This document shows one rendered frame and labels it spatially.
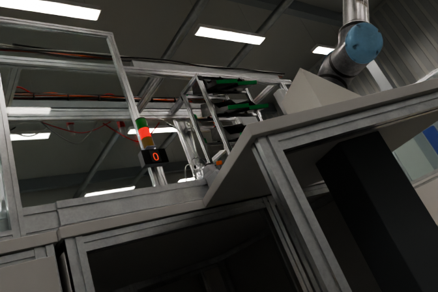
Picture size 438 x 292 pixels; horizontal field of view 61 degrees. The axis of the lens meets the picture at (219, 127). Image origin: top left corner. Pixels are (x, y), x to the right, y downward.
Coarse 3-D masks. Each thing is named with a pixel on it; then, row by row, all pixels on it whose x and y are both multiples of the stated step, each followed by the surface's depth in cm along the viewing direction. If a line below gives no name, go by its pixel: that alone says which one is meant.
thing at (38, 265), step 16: (16, 240) 88; (32, 240) 89; (48, 240) 91; (0, 256) 86; (16, 256) 87; (32, 256) 89; (48, 256) 90; (0, 272) 83; (16, 272) 84; (32, 272) 86; (48, 272) 88; (0, 288) 81; (16, 288) 83; (32, 288) 84; (48, 288) 86
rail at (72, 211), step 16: (128, 192) 117; (144, 192) 120; (160, 192) 125; (176, 192) 127; (192, 192) 131; (64, 208) 104; (80, 208) 106; (96, 208) 109; (112, 208) 111; (128, 208) 114; (144, 208) 117; (64, 224) 101
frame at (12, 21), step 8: (0, 16) 165; (16, 24) 169; (24, 24) 170; (32, 24) 173; (40, 24) 176; (48, 24) 178; (56, 24) 181; (72, 32) 185; (80, 32) 187; (88, 32) 190; (96, 32) 194; (104, 32) 196
